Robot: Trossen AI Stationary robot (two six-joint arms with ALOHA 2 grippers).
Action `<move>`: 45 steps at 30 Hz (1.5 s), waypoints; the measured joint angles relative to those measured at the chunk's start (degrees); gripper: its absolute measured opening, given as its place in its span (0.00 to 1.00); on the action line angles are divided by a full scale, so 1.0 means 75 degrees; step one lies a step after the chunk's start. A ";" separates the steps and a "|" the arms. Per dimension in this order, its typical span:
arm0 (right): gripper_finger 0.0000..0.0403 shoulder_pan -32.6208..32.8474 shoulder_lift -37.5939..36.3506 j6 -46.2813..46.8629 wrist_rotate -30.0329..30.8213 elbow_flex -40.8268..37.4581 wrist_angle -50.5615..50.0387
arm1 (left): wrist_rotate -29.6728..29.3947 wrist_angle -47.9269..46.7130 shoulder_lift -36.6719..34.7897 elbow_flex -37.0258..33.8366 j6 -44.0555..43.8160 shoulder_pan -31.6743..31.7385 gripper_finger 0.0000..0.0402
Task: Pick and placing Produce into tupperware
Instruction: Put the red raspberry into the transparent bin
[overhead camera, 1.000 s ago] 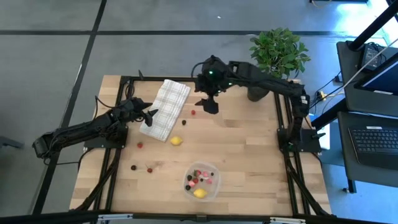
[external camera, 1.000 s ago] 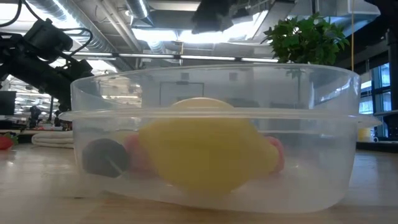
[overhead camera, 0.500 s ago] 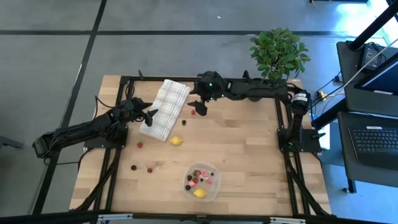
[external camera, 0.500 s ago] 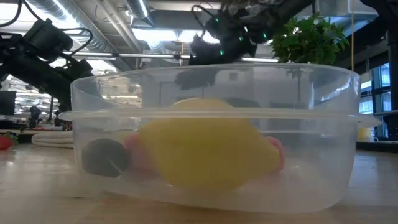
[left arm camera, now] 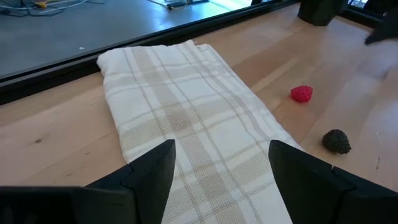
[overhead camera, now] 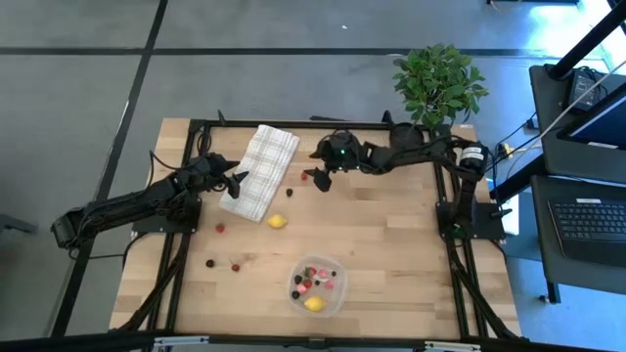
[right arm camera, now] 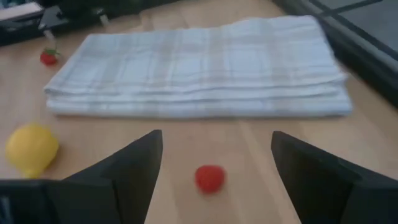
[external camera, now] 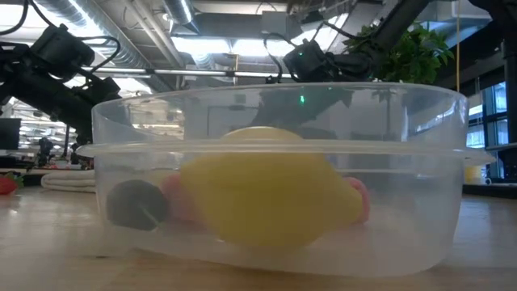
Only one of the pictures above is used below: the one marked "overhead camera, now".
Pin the black keyboard shelf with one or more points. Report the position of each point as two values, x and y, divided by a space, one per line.
543 234

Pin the red cherry with stem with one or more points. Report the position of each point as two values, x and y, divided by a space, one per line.
235 268

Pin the white paper sheet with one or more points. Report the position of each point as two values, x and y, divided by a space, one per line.
511 225

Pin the clear plastic tupperware container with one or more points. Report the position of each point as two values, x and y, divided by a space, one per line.
340 298

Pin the silver metal bracket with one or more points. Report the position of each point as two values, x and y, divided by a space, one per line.
452 346
181 341

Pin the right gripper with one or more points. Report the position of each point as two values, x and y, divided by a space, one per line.
342 151

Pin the black computer monitor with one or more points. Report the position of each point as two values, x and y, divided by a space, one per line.
606 122

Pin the black computer keyboard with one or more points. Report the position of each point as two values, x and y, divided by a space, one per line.
592 230

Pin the yellow plastic lemon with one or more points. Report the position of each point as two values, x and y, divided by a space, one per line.
277 221
315 303

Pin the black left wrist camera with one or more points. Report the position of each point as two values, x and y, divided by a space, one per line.
234 189

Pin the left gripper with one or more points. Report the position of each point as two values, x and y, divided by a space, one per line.
208 175

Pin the black power adapter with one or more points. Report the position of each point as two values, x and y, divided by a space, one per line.
582 88

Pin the grey chair leg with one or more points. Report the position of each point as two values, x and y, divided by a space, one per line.
14 225

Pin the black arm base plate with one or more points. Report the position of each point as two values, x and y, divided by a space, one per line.
147 227
489 225

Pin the green plant in black pot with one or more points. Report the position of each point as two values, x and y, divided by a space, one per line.
435 83

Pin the black desk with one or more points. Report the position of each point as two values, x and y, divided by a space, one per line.
548 98

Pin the yellow power plug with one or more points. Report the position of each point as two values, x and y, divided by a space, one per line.
506 149

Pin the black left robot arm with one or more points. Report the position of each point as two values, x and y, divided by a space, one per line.
122 205

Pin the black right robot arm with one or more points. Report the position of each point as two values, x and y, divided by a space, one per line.
420 156

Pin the white beige plaid towel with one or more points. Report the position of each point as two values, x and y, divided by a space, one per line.
259 171

